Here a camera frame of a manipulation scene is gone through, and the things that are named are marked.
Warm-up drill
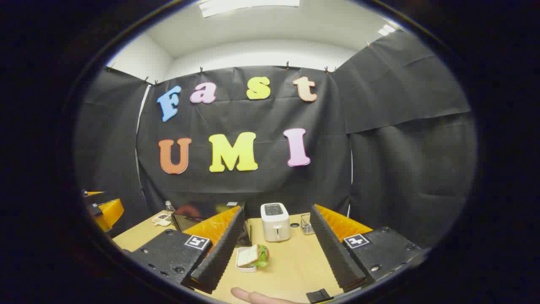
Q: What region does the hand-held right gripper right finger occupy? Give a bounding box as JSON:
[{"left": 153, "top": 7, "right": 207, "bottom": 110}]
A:
[{"left": 310, "top": 204, "right": 424, "bottom": 293}]

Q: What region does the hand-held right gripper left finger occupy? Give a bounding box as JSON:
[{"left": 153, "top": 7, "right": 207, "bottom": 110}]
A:
[{"left": 127, "top": 206, "right": 246, "bottom": 295}]

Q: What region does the sandwich with lettuce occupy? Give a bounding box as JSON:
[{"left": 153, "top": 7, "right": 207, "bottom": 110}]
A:
[{"left": 238, "top": 244, "right": 270, "bottom": 269}]

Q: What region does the black electric oven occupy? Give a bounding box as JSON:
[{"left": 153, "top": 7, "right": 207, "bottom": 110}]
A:
[{"left": 171, "top": 201, "right": 253, "bottom": 248}]

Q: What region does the small white rectangular plate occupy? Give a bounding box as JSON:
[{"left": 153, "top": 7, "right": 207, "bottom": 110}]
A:
[{"left": 235, "top": 247, "right": 259, "bottom": 273}]

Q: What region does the metal mesh cup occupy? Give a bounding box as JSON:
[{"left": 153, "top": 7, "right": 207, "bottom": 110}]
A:
[{"left": 300, "top": 213, "right": 315, "bottom": 236}]

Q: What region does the white toaster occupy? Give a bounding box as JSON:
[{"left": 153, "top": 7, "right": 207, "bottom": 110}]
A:
[{"left": 260, "top": 203, "right": 291, "bottom": 242}]

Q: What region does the black backdrop cloth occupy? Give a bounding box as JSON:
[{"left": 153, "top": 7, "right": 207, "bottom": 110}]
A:
[{"left": 74, "top": 30, "right": 477, "bottom": 250}]

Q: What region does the ceiling light panel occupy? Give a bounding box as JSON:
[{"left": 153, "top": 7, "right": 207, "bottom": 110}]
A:
[{"left": 199, "top": 0, "right": 301, "bottom": 18}]

